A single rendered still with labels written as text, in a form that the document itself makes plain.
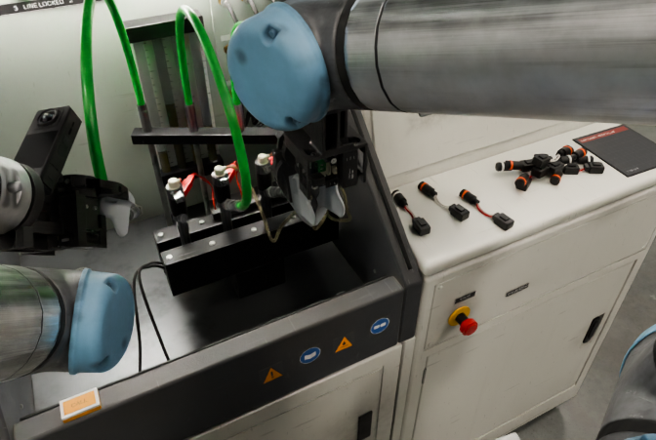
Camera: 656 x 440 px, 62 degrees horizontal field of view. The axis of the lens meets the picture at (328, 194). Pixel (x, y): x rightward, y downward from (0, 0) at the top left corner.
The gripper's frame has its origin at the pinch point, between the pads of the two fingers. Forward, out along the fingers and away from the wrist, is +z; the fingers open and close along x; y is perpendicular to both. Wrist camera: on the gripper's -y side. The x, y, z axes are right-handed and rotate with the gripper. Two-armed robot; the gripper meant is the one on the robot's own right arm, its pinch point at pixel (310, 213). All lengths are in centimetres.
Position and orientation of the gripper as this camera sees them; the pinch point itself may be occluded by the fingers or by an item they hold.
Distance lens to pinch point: 69.7
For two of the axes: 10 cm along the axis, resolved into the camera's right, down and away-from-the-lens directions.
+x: 8.9, -2.8, 3.5
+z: 0.0, 7.8, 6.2
